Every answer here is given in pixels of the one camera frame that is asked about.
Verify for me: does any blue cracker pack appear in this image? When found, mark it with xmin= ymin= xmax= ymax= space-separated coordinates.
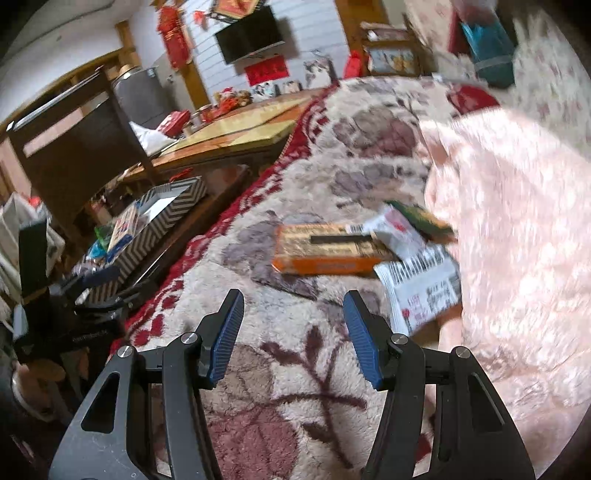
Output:
xmin=106 ymin=202 xmax=139 ymax=263

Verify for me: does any light blue snack packet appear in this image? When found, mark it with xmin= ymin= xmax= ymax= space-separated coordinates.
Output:
xmin=86 ymin=240 xmax=107 ymax=261

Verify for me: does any green black snack packet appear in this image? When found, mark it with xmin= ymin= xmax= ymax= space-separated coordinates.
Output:
xmin=94 ymin=223 xmax=114 ymax=244

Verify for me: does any left hand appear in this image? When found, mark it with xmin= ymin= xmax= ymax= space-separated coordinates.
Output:
xmin=11 ymin=353 xmax=89 ymax=423

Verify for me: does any chevron pattern storage box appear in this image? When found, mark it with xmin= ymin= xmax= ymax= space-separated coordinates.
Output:
xmin=87 ymin=176 xmax=207 ymax=302

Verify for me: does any white grey snack packet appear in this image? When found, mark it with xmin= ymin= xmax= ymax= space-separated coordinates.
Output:
xmin=374 ymin=244 xmax=462 ymax=336

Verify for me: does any dark wooden chair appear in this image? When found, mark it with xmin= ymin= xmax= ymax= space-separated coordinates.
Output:
xmin=6 ymin=69 xmax=159 ymax=244

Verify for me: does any dark wooden bench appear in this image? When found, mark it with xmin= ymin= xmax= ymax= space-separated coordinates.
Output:
xmin=122 ymin=165 xmax=252 ymax=289

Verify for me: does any white small snack packet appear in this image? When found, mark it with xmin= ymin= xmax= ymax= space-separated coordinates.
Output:
xmin=362 ymin=205 xmax=427 ymax=260

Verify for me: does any dark green snack packet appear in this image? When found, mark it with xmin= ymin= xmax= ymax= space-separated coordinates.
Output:
xmin=387 ymin=201 xmax=455 ymax=243

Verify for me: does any red gift box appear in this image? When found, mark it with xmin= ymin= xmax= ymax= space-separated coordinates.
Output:
xmin=156 ymin=110 xmax=191 ymax=138

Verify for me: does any orange snack box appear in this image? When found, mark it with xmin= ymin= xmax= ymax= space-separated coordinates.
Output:
xmin=271 ymin=224 xmax=394 ymax=276

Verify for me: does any pink quilted blanket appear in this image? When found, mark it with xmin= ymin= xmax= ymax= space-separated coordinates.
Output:
xmin=421 ymin=108 xmax=590 ymax=475

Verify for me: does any wooden tea table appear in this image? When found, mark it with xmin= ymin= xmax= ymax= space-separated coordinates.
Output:
xmin=119 ymin=87 xmax=325 ymax=183

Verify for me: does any red paper bag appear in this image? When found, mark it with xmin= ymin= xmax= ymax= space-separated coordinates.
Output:
xmin=342 ymin=50 xmax=366 ymax=79

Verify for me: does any framed picture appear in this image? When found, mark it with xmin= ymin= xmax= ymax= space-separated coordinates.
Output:
xmin=360 ymin=16 xmax=434 ymax=78

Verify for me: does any wall mounted television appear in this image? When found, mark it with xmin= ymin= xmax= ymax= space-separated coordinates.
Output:
xmin=215 ymin=6 xmax=283 ymax=64

